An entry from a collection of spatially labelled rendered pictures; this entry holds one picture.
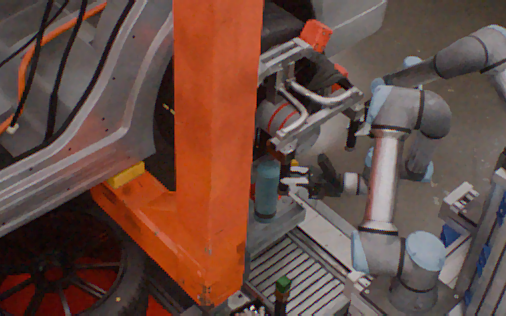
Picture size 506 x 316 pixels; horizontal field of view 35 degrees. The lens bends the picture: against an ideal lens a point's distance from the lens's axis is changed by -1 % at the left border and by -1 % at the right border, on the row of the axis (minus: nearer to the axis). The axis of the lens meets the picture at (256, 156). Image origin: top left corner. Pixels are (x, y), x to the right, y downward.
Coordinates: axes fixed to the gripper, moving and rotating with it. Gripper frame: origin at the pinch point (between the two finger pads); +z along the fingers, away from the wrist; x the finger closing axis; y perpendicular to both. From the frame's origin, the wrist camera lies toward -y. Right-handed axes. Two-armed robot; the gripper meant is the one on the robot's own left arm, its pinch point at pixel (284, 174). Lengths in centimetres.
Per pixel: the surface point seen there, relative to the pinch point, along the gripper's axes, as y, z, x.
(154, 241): 19.7, 42.3, -16.6
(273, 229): 68, 0, 34
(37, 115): -2, 88, 19
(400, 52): 83, -70, 188
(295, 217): 67, -9, 41
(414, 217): 83, -66, 60
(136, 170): 12, 52, 8
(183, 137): -40, 31, -28
